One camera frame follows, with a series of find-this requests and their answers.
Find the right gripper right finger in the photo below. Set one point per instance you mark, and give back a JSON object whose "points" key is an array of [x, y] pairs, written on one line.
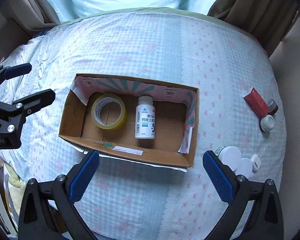
{"points": [[265, 219]]}

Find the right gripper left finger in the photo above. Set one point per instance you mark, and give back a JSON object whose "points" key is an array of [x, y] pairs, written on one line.
{"points": [[36, 221]]}

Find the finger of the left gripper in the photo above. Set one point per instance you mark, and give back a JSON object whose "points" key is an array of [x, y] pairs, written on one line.
{"points": [[16, 113], [10, 72]]}

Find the pale green cream jar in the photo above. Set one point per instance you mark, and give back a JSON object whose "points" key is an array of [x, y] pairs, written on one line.
{"points": [[245, 168]]}

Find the white earbuds case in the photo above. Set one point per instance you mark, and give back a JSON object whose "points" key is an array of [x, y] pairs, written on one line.
{"points": [[256, 162]]}

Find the green jar white lid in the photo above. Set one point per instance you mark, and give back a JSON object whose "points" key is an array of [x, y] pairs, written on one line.
{"points": [[230, 156]]}

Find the yellow packing tape roll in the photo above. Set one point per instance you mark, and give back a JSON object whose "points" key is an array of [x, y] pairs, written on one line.
{"points": [[109, 112]]}

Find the small white lid jar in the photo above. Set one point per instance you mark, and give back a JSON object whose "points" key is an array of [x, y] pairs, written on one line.
{"points": [[267, 123]]}

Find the red jar silver lid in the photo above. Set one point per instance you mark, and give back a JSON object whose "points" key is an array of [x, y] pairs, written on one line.
{"points": [[272, 107]]}

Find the red Marubi carton box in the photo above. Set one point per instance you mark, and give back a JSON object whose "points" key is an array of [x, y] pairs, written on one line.
{"points": [[256, 102]]}

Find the white pill bottle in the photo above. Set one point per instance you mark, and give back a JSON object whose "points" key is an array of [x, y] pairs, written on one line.
{"points": [[145, 118]]}

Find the brown left curtain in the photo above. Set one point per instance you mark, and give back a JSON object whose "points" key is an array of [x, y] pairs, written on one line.
{"points": [[34, 14]]}

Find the brown curtain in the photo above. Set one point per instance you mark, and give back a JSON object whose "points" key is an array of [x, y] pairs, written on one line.
{"points": [[34, 14], [266, 20]]}

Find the brown cardboard box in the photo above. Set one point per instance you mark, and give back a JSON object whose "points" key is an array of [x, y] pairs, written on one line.
{"points": [[176, 120]]}

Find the brown right curtain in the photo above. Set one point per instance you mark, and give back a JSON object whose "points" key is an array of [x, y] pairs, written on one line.
{"points": [[266, 20]]}

